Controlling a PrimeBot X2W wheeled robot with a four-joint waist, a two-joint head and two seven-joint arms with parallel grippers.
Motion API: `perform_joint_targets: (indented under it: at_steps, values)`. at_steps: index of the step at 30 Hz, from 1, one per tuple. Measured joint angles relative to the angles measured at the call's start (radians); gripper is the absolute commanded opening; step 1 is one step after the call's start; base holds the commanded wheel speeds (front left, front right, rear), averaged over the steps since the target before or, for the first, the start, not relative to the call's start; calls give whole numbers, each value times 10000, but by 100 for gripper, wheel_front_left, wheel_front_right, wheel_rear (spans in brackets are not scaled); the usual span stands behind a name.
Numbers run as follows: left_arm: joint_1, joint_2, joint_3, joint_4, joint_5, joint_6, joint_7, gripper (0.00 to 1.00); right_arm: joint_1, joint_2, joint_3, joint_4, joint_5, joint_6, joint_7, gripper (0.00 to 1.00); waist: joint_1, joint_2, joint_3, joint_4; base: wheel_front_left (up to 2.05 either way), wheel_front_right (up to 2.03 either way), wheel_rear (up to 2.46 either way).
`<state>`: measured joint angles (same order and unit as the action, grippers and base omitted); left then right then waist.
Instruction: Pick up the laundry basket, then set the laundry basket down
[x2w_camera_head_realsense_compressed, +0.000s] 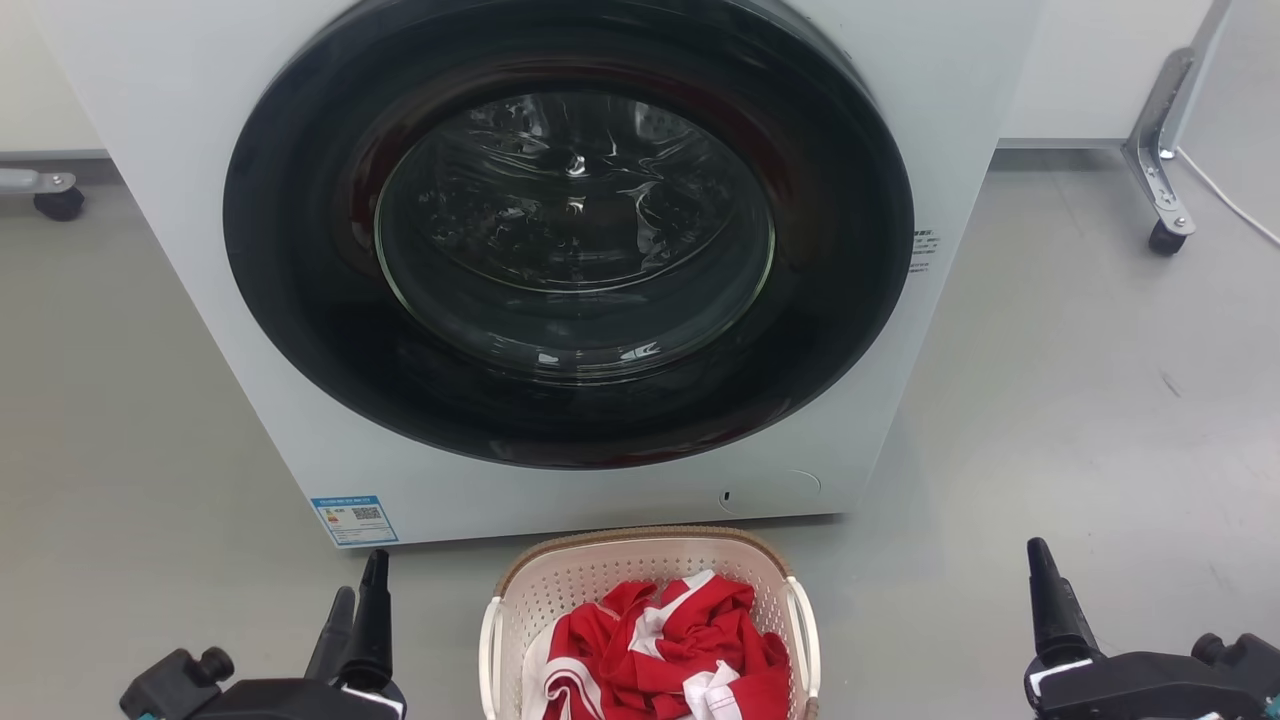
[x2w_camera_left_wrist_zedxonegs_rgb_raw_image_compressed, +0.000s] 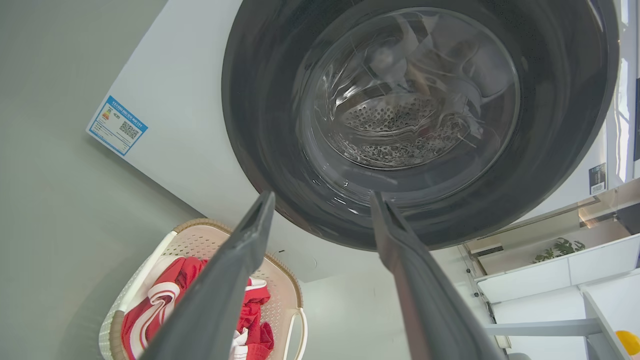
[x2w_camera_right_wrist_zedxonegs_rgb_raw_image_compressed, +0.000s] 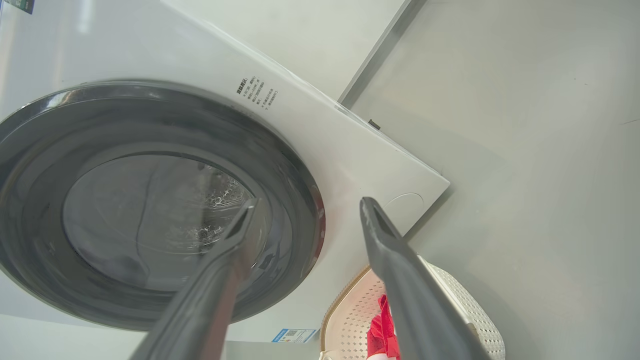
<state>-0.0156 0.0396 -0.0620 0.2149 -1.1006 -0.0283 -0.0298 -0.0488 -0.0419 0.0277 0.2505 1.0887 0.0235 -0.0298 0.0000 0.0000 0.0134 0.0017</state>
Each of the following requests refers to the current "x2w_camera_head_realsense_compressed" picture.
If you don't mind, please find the black round washer door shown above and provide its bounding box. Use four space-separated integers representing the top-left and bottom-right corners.
222 0 915 471

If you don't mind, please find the white partition board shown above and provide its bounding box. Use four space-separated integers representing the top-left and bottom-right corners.
998 0 1216 150
0 0 109 161

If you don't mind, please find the tall metal leg with caster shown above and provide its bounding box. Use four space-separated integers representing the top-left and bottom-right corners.
1122 0 1233 257

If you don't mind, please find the short metal foot with caster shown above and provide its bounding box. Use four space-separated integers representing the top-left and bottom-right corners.
0 168 86 222

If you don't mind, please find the red and white garment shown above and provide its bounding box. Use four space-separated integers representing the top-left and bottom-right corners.
522 570 791 720

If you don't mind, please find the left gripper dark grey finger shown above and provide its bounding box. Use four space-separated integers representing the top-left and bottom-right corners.
305 586 356 686
345 549 393 691

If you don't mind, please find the cream perforated laundry basket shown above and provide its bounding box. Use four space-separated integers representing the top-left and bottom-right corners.
478 526 823 720

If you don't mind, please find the blue energy label sticker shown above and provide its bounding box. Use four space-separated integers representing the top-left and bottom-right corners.
310 495 399 548

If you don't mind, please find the white front-load washing machine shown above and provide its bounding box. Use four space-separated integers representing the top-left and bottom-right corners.
30 0 1046 549

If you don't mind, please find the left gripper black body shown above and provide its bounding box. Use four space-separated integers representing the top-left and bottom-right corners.
120 648 406 720

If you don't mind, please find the thin white cable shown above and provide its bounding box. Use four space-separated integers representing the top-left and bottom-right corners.
1175 148 1280 248

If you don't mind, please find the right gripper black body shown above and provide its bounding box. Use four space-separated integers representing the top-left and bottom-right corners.
1025 633 1280 720

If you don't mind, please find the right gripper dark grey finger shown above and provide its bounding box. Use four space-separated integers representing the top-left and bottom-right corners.
1027 538 1101 669

